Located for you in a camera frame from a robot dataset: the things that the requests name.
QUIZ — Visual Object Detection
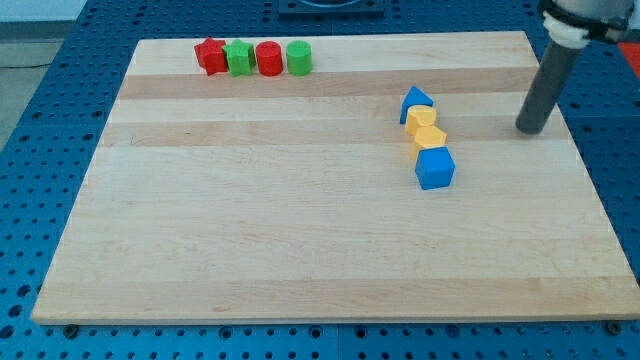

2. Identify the green star block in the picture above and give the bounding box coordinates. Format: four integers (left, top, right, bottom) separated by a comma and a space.
223, 39, 256, 77

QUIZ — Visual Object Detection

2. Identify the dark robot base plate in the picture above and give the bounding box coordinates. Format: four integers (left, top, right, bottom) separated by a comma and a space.
276, 0, 385, 17

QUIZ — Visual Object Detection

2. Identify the green cylinder block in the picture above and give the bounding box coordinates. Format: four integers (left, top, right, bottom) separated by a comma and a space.
286, 40, 313, 76

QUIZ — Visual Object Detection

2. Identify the yellow hexagon block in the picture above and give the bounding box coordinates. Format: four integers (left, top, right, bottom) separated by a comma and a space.
412, 125, 447, 160

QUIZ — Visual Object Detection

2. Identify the blue cube block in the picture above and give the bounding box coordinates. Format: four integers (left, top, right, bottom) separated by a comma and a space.
415, 146, 456, 190

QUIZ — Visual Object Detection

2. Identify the yellow heart block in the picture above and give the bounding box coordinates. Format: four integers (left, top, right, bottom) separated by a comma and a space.
405, 105, 437, 136

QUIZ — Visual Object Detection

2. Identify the red star block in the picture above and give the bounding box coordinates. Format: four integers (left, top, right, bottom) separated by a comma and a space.
194, 37, 228, 76

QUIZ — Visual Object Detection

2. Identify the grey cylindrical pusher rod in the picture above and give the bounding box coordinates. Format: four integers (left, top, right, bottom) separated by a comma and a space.
515, 40, 582, 135

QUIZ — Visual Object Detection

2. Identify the wooden board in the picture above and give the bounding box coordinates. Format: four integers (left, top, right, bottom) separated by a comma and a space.
32, 31, 639, 325

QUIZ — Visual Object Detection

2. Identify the blue triangle block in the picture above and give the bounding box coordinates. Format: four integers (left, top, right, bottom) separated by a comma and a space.
399, 86, 434, 125

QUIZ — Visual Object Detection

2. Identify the red cylinder block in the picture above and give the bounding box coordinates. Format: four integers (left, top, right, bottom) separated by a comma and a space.
255, 41, 283, 76

